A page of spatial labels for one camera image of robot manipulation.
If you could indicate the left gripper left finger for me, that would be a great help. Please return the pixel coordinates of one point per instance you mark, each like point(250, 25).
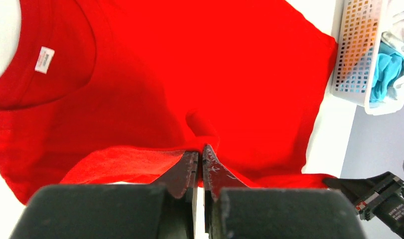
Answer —
point(164, 209)

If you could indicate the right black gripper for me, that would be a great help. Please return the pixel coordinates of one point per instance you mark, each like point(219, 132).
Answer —
point(375, 196)

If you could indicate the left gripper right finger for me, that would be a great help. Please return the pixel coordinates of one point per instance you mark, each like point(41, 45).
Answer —
point(235, 211)

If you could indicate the white t-shirt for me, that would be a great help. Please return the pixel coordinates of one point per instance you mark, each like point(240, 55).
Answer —
point(394, 36)

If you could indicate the white plastic laundry basket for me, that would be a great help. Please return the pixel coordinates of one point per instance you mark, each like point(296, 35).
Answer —
point(361, 33)

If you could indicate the red t-shirt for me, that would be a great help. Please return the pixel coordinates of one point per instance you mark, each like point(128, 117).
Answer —
point(103, 91)

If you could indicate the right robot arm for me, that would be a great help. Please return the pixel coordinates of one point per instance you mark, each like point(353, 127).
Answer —
point(381, 196)

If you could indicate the teal t-shirt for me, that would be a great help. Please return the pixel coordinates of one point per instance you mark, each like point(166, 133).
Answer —
point(389, 66)

